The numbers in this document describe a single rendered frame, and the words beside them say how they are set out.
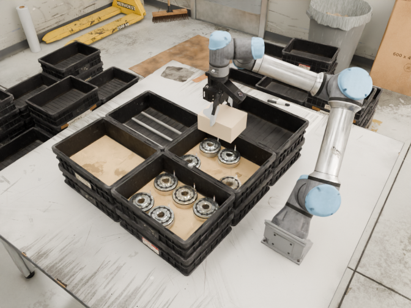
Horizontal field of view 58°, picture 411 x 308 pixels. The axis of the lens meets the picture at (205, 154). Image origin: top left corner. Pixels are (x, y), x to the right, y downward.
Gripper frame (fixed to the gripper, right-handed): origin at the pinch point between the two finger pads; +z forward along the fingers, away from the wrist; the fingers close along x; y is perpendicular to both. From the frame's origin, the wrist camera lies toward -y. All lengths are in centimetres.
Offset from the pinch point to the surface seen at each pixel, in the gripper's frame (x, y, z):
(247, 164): -7.5, -9.6, 26.8
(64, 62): -59, 190, 60
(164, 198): 30.1, 8.3, 26.6
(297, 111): -76, -6, 40
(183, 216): 32.9, -3.4, 26.7
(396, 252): -69, -87, 110
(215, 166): 2.0, 1.5, 26.7
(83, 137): 26, 60, 20
